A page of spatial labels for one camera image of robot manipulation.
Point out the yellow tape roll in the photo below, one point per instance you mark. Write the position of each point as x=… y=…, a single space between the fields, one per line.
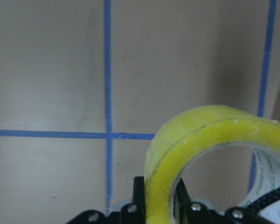
x=196 y=132

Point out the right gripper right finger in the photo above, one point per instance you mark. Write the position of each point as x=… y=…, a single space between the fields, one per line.
x=181 y=203

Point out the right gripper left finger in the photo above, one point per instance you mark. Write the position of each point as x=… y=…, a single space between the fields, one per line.
x=139 y=199

